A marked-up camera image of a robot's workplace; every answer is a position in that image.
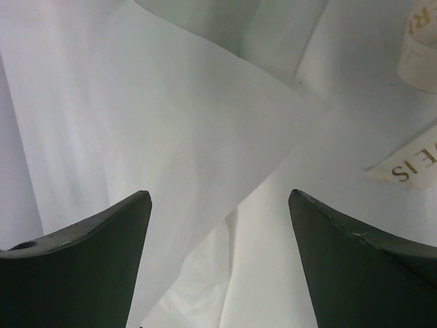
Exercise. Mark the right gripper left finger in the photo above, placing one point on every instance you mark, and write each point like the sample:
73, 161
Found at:
83, 275

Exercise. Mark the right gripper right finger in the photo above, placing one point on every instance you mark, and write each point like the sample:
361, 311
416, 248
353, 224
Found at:
359, 275

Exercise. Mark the cream printed ribbon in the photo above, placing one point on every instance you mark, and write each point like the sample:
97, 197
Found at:
416, 48

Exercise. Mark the pink flower bouquet white wrap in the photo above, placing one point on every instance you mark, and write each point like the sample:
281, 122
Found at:
220, 109

